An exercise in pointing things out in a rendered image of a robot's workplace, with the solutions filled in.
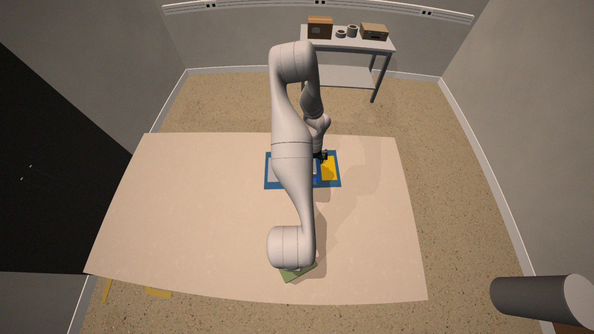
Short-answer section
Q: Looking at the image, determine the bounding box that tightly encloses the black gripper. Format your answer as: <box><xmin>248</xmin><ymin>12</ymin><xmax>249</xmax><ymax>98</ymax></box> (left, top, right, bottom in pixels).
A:
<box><xmin>313</xmin><ymin>149</ymin><xmax>328</xmax><ymax>164</ymax></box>

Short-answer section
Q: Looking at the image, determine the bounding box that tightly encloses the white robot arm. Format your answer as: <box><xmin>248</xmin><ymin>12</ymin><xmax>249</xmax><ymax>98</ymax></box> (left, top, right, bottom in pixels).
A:
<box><xmin>266</xmin><ymin>40</ymin><xmax>331</xmax><ymax>272</ymax></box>

